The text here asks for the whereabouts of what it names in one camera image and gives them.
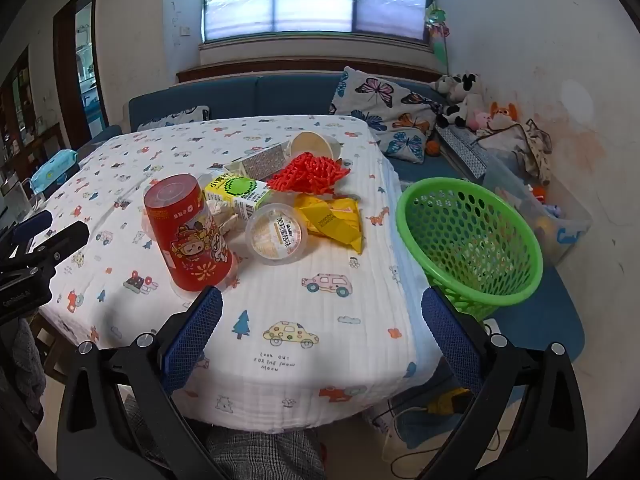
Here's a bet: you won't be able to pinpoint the white floor cable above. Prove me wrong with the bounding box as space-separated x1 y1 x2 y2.
387 407 501 478

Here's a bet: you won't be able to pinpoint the yellow green drink carton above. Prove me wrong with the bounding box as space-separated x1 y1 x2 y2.
204 172 273 221

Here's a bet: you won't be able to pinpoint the white tissue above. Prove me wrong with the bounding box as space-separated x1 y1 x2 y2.
207 199 241 233

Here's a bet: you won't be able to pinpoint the yellow power strip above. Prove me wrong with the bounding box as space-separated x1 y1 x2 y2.
427 390 473 416

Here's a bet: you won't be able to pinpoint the green plastic basket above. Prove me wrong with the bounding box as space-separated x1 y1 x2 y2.
396 177 544 322

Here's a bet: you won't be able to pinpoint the black white patterned mat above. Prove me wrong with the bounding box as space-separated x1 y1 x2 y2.
435 125 491 179

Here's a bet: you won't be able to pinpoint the person's left hand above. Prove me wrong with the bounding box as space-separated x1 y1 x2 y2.
0 317 47 426

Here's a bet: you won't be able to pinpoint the beige printed cloth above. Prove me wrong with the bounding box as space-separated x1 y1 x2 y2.
477 120 553 186

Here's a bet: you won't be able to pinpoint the dark wooden shelf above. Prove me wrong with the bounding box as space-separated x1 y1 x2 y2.
0 45 66 196

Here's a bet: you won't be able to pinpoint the orange fox plush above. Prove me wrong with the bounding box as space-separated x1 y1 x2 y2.
487 101 518 131

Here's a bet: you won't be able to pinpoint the large butterfly pillow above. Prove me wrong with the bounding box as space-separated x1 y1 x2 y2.
329 66 446 163

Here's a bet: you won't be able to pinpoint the white printed tablecloth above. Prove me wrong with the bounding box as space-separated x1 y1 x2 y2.
37 115 418 433

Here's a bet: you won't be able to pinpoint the colourful pinwheel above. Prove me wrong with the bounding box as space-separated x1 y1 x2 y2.
424 2 452 76

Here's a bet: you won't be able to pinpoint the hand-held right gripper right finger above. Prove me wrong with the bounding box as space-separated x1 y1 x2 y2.
421 286 588 480

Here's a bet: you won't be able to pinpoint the person's plaid trouser legs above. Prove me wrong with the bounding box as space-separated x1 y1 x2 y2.
122 395 328 480

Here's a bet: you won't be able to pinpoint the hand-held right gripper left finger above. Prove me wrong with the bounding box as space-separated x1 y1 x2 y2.
56 285 224 480

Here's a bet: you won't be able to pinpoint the blue wet wipes pack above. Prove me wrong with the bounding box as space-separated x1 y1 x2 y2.
31 149 80 193

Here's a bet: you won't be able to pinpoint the black white cow plush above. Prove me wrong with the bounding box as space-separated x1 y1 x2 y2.
437 72 483 128

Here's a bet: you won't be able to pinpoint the blue sofa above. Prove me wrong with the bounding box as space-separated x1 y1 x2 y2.
75 67 586 366

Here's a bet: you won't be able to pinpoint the clear plastic pudding cup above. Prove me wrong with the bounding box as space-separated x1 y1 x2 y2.
245 203 307 263

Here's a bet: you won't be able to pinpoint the clear plastic storage box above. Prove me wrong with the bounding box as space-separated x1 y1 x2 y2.
480 152 593 266

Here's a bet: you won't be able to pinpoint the red printed paper tub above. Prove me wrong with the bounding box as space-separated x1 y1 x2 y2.
143 173 236 292

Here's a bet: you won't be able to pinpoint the red plastic mesh netting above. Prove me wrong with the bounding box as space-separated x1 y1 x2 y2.
265 152 351 195

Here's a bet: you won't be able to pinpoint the brown wooden ledge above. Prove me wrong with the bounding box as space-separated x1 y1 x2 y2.
176 57 351 83

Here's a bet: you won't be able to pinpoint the window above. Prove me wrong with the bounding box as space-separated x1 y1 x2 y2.
202 0 432 45

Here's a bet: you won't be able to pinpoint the brown door frame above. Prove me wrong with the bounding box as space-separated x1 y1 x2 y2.
52 0 111 148

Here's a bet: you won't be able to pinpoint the white paper cup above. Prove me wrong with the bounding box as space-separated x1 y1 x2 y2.
289 131 342 161

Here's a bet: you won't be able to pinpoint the blue white milk carton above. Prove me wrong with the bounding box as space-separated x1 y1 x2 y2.
223 142 287 181

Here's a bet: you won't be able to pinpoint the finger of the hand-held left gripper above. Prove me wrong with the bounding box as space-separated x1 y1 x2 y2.
29 220 91 267
11 209 54 245

